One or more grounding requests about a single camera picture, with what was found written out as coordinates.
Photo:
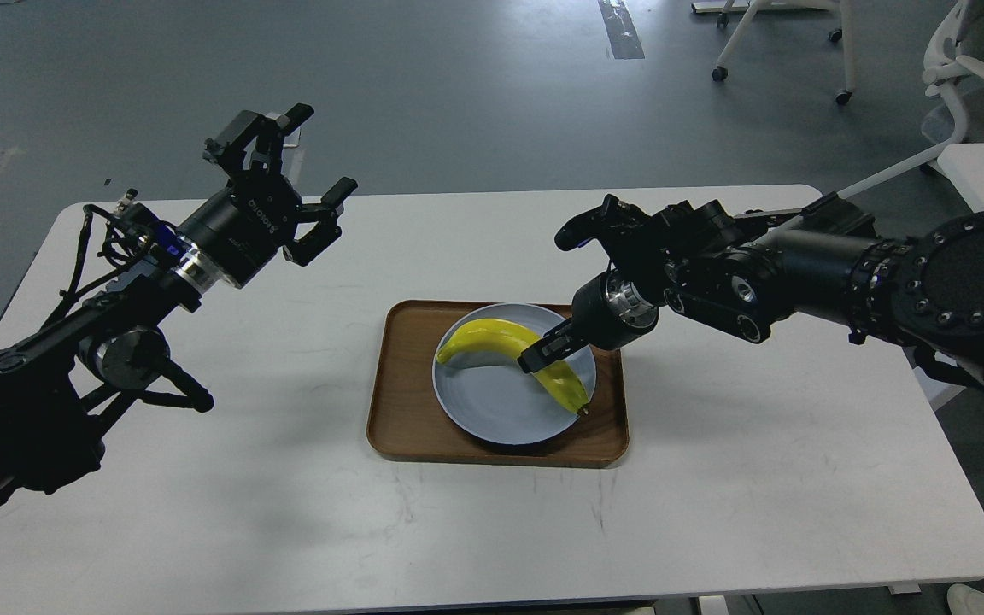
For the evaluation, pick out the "white office chair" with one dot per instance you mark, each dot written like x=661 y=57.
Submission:
x=954 y=53

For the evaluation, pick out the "yellow banana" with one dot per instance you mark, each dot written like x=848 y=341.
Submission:
x=510 y=339

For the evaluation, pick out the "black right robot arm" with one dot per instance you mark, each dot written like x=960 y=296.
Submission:
x=740 y=274

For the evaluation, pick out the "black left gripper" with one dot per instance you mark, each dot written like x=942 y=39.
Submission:
x=241 y=229

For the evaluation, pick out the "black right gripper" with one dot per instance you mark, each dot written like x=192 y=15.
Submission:
x=608 y=312

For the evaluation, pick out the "white shoe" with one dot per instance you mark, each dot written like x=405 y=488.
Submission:
x=962 y=599

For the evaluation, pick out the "white rolling table base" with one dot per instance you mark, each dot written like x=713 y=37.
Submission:
x=782 y=37

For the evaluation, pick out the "brown wooden tray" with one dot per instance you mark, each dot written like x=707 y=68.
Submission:
x=406 y=421

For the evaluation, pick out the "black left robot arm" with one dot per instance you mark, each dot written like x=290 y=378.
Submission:
x=102 y=349

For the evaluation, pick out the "light blue plate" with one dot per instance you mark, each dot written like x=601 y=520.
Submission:
x=488 y=396

